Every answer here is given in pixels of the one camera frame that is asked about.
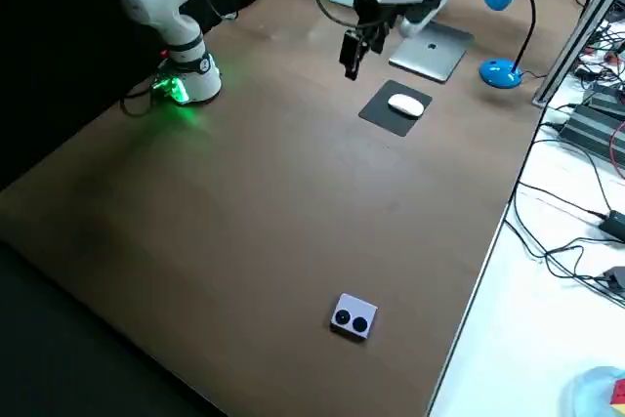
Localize small box with two lenses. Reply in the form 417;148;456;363
329;292;379;343

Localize grey laptop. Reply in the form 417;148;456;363
388;21;476;85

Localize grey power adapter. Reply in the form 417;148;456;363
596;265;625;300

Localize white computer mouse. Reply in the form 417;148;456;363
387;93;426;117

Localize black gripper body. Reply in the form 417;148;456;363
349;0;392;55

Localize aluminium frame post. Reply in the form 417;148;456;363
531;0;625;106

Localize black mouse pad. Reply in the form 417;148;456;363
357;78;434;140

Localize blue desk lamp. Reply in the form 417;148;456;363
478;0;537;91

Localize black power adapter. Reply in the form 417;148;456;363
598;209;625;243

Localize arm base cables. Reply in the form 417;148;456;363
119;82;170;119

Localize black power brick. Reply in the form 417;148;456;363
558;103;625;168
583;80;625;111

